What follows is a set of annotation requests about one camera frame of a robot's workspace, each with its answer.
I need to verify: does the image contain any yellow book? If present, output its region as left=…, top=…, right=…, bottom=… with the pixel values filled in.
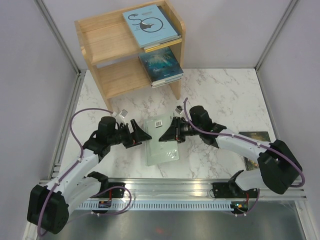
left=143, top=38, right=182, bottom=53

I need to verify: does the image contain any Robinson Crusoe purple book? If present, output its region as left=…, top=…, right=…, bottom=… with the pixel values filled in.
left=151, top=77, right=182, bottom=88

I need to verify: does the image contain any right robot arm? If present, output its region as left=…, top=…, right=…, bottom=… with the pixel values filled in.
left=158, top=105, right=305, bottom=197

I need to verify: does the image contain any teal underwater cover book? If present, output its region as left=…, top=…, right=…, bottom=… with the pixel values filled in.
left=138, top=47, right=184, bottom=83

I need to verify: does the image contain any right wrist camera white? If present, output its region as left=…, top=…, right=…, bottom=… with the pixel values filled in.
left=174, top=105, right=185, bottom=117

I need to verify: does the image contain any white slotted cable duct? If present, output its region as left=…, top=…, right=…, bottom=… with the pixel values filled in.
left=77, top=200, right=244, bottom=211

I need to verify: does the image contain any dark green gold book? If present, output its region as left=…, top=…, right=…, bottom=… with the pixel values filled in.
left=239, top=130, right=271, bottom=171

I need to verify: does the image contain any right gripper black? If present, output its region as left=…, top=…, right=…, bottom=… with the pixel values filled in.
left=159, top=116, right=202, bottom=144

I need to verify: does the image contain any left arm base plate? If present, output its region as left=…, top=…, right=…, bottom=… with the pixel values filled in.
left=106, top=182, right=126, bottom=200

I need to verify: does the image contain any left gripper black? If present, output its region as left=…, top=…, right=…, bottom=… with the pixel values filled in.
left=108, top=119, right=152, bottom=149

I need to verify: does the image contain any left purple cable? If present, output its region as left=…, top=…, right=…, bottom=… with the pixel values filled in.
left=36, top=107, right=115, bottom=237

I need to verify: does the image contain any aluminium rail beam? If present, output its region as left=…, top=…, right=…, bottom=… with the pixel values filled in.
left=108, top=178, right=307, bottom=203

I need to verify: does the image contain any black book with barcode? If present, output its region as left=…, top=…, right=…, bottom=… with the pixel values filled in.
left=139, top=5, right=181, bottom=48

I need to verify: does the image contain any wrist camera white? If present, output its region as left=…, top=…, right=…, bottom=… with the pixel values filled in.
left=174, top=105, right=185, bottom=117
left=111, top=109, right=128, bottom=125

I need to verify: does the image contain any Wuthering Heights blue book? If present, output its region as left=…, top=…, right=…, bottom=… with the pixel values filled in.
left=150, top=74, right=183, bottom=87

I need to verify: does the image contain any light blue SO book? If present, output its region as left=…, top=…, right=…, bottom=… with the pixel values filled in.
left=122, top=4, right=179, bottom=48

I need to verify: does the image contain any wooden two-tier shelf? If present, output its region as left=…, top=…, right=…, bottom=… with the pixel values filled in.
left=74, top=0, right=187, bottom=121

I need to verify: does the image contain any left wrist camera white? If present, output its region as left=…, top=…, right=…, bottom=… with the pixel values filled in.
left=111, top=109, right=128, bottom=125

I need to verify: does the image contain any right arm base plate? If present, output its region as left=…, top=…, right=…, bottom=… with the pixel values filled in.
left=212, top=182, right=258, bottom=199

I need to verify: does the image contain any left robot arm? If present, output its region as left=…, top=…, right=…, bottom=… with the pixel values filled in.
left=27, top=116, right=152, bottom=237

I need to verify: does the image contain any pale green book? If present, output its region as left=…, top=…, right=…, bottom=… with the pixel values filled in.
left=144, top=112, right=180, bottom=167

